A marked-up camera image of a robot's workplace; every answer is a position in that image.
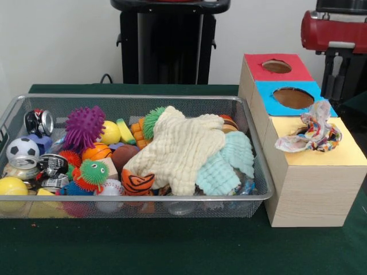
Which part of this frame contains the dark green table cloth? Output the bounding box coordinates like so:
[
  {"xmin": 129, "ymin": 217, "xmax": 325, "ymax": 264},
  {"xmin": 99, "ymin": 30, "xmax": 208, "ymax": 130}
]
[
  {"xmin": 342, "ymin": 91, "xmax": 367, "ymax": 117},
  {"xmin": 0, "ymin": 83, "xmax": 367, "ymax": 275}
]

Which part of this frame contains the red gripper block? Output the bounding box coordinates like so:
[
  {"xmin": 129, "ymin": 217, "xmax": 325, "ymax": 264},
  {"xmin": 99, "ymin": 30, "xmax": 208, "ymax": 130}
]
[{"xmin": 300, "ymin": 10, "xmax": 367, "ymax": 101}]

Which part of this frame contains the orange toy basketball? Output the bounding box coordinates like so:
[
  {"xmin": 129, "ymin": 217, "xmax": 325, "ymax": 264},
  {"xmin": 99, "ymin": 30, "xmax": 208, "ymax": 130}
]
[{"xmin": 82, "ymin": 143, "xmax": 113, "ymax": 162}]

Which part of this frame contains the brown ball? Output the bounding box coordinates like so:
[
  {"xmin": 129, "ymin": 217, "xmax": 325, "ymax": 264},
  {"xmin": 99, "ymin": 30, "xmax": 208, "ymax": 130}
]
[{"xmin": 111, "ymin": 144, "xmax": 140, "ymax": 173}]

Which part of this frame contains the light blue muslin cloth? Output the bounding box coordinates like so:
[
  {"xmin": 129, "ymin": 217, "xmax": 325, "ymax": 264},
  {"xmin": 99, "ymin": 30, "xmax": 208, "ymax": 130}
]
[{"xmin": 196, "ymin": 132, "xmax": 255, "ymax": 196}]

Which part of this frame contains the green spiky monster toy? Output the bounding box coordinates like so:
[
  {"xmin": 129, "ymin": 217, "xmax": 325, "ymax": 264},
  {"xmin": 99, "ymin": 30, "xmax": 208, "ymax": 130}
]
[{"xmin": 60, "ymin": 159, "xmax": 110, "ymax": 196}]

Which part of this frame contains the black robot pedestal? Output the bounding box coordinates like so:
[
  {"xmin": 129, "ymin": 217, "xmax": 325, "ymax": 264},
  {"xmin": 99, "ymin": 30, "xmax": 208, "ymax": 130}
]
[{"xmin": 110, "ymin": 0, "xmax": 232, "ymax": 85}]

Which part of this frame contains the confetti print cloth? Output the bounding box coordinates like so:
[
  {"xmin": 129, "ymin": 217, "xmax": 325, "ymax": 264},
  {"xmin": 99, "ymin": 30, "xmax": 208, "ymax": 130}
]
[{"xmin": 275, "ymin": 100, "xmax": 343, "ymax": 154}]

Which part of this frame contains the cream muslin cloth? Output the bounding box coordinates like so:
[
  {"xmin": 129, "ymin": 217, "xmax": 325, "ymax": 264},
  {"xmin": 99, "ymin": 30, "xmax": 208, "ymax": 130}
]
[{"xmin": 124, "ymin": 105, "xmax": 227, "ymax": 196}]

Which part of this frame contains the wooden box with three holes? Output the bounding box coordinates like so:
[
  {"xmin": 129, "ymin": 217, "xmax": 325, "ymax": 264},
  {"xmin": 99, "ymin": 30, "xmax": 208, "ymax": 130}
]
[{"xmin": 238, "ymin": 53, "xmax": 367, "ymax": 229}]

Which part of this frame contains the orange tiger striped toy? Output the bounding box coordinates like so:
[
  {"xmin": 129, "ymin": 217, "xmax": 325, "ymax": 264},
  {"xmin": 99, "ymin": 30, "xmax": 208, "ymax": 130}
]
[{"xmin": 120, "ymin": 168, "xmax": 155, "ymax": 196}]

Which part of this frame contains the smooth yellow ball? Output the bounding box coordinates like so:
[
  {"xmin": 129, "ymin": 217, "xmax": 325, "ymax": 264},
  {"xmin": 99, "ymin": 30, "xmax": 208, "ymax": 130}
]
[{"xmin": 100, "ymin": 120, "xmax": 122, "ymax": 146}]

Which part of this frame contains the purple spiky ball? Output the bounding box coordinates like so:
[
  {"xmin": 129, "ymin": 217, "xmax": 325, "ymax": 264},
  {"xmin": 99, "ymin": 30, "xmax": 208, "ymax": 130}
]
[{"xmin": 63, "ymin": 105, "xmax": 107, "ymax": 150}]

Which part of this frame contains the black and white soccer ball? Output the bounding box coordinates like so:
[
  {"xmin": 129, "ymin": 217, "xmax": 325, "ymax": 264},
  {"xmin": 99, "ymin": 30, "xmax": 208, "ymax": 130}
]
[{"xmin": 6, "ymin": 137, "xmax": 40, "ymax": 163}]

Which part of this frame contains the yellow tennis ball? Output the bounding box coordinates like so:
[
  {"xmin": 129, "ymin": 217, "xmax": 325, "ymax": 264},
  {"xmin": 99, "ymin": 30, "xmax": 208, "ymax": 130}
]
[{"xmin": 0, "ymin": 176, "xmax": 29, "ymax": 196}]

